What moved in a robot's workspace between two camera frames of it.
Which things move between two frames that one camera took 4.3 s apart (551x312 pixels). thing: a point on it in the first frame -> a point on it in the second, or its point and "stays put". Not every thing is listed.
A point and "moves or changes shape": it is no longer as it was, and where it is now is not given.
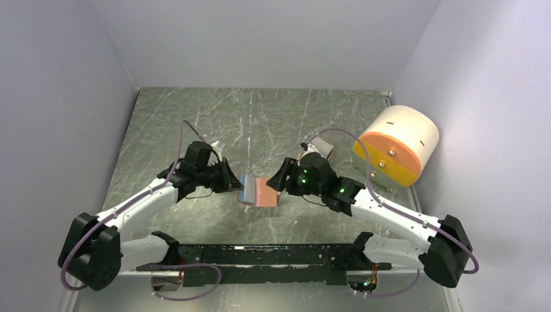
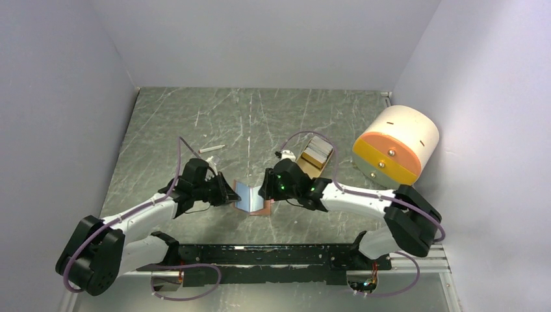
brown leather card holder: x=256 y=192 moves or changes shape
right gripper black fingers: x=285 y=178 -> x=268 y=192
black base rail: x=208 y=264 stays put
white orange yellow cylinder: x=401 y=142 stays put
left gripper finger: x=232 y=182 -> x=229 y=195
